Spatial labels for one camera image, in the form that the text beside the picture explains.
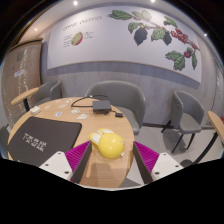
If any black mouse pad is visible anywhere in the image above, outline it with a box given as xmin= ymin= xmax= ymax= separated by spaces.
xmin=7 ymin=116 xmax=83 ymax=167

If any small white box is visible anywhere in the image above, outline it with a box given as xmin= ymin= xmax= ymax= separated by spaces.
xmin=29 ymin=105 xmax=42 ymax=115

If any wooden wall panel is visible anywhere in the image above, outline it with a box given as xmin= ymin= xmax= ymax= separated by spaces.
xmin=1 ymin=39 xmax=44 ymax=129

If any black box device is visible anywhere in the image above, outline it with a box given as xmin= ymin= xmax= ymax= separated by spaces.
xmin=92 ymin=99 xmax=112 ymax=114

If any black cable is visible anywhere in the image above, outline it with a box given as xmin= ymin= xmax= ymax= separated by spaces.
xmin=70 ymin=94 xmax=111 ymax=109

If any white paper sign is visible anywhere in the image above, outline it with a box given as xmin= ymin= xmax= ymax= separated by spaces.
xmin=13 ymin=69 xmax=26 ymax=78

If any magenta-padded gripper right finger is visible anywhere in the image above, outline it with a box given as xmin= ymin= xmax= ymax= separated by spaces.
xmin=132 ymin=140 xmax=185 ymax=185

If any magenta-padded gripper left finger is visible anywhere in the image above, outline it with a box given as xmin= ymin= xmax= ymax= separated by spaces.
xmin=39 ymin=140 xmax=93 ymax=185

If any grey armchair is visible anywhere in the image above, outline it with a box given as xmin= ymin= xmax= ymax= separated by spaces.
xmin=33 ymin=79 xmax=63 ymax=107
xmin=84 ymin=80 xmax=147 ymax=136
xmin=161 ymin=89 xmax=206 ymax=154
xmin=0 ymin=125 xmax=11 ymax=157

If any wall mural with plant print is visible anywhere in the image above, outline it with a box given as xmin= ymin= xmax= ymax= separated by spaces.
xmin=46 ymin=4 xmax=203 ymax=84

